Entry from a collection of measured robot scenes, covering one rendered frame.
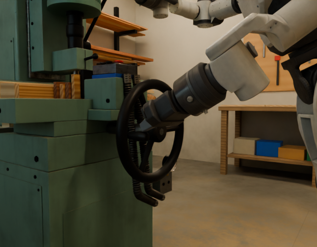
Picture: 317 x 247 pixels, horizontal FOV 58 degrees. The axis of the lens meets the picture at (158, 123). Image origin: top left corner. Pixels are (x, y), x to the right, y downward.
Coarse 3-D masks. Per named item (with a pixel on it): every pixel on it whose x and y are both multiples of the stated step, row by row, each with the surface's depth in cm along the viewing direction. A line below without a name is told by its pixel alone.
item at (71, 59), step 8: (72, 48) 94; (80, 48) 94; (56, 56) 99; (64, 56) 96; (72, 56) 94; (80, 56) 94; (88, 56) 96; (56, 64) 99; (64, 64) 97; (72, 64) 94; (80, 64) 94; (88, 64) 97; (64, 72) 103; (72, 72) 103
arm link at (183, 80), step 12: (180, 84) 56; (168, 96) 58; (180, 96) 56; (192, 96) 54; (144, 108) 59; (156, 108) 60; (168, 108) 58; (180, 108) 58; (192, 108) 56; (204, 108) 56; (156, 120) 59; (168, 120) 61; (180, 120) 64
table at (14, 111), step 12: (0, 108) 70; (12, 108) 66; (24, 108) 68; (36, 108) 70; (48, 108) 73; (60, 108) 75; (72, 108) 78; (84, 108) 82; (0, 120) 70; (12, 120) 67; (24, 120) 68; (36, 120) 70; (48, 120) 73; (60, 120) 76; (72, 120) 79; (108, 120) 78
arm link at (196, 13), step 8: (184, 0) 127; (208, 0) 131; (184, 8) 126; (192, 8) 129; (200, 8) 132; (208, 8) 131; (184, 16) 131; (192, 16) 132; (200, 16) 133; (208, 16) 132
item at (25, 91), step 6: (24, 90) 83; (30, 90) 85; (36, 90) 86; (42, 90) 88; (48, 90) 89; (24, 96) 83; (30, 96) 85; (36, 96) 86; (42, 96) 88; (48, 96) 89
